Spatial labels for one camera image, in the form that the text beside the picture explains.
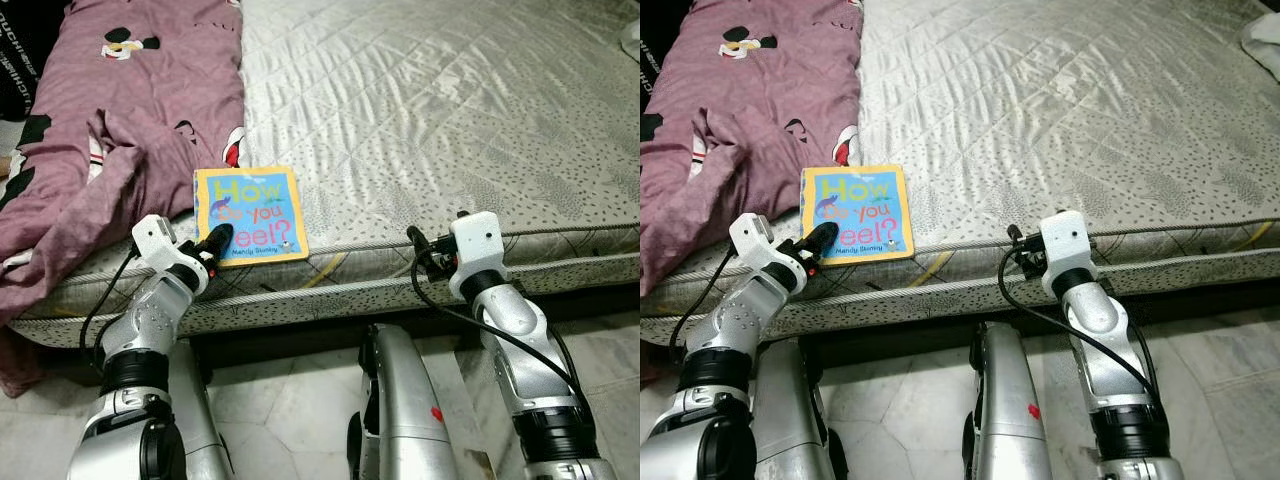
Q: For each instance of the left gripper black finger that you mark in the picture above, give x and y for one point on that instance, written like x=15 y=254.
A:
x=818 y=241
x=217 y=242

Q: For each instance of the yellow blue children's book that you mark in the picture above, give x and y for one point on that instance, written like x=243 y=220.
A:
x=255 y=215
x=865 y=210

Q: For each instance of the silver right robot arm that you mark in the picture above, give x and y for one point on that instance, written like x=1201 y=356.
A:
x=1095 y=320
x=510 y=330

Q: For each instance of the quilted white mattress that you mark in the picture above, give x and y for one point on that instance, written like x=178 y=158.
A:
x=450 y=120
x=1080 y=120

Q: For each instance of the silver right robot leg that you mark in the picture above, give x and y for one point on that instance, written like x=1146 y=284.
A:
x=400 y=400
x=1010 y=400

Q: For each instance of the silver robot leg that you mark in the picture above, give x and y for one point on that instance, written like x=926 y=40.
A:
x=195 y=420
x=1010 y=400
x=795 y=420
x=400 y=400

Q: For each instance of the pink cartoon print blanket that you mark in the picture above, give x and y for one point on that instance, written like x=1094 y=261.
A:
x=120 y=110
x=740 y=110

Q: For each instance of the silver left robot leg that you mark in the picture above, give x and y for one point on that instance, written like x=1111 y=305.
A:
x=195 y=420
x=795 y=420

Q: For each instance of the black bag with white print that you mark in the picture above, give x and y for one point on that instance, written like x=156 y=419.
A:
x=655 y=50
x=20 y=60

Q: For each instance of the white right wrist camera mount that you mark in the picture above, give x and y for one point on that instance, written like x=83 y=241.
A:
x=478 y=250
x=1068 y=248

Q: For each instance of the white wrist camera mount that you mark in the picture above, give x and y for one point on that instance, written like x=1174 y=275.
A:
x=1068 y=248
x=478 y=250
x=752 y=240
x=155 y=240

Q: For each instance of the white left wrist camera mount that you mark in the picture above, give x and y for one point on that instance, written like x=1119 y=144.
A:
x=155 y=240
x=752 y=240

